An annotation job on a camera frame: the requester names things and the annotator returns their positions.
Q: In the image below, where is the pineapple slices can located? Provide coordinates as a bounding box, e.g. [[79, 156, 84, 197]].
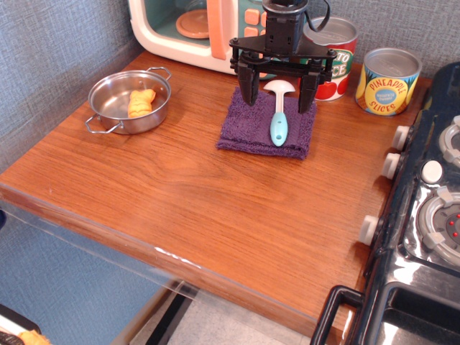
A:
[[355, 47, 422, 116]]

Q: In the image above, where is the orange object at corner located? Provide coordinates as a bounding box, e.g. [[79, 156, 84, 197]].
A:
[[18, 330, 51, 345]]

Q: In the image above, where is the small steel pot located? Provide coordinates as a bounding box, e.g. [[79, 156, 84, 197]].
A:
[[85, 67, 172, 134]]

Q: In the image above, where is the black toy stove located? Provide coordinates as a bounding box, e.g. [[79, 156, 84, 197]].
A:
[[311, 63, 459, 344]]

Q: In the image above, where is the yellow toy chicken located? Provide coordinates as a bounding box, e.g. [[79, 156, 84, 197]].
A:
[[128, 89, 156, 118]]

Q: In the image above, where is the tomato sauce can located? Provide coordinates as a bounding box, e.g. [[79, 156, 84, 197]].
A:
[[303, 17, 358, 101]]

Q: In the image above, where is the toy microwave oven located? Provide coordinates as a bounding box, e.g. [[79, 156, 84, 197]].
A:
[[128, 0, 267, 74]]

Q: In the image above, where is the orange toy plate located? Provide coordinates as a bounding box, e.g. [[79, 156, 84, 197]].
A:
[[175, 9, 209, 40]]

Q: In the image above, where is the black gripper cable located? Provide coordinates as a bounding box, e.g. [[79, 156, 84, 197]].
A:
[[303, 0, 331, 33]]

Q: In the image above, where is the purple folded towel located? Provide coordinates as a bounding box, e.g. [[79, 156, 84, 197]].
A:
[[216, 87, 317, 160]]

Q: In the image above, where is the white and blue toy ladle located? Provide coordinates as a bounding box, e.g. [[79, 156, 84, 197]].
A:
[[264, 80, 295, 147]]

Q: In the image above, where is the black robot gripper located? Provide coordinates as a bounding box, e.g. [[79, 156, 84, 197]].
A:
[[229, 1, 336, 113]]

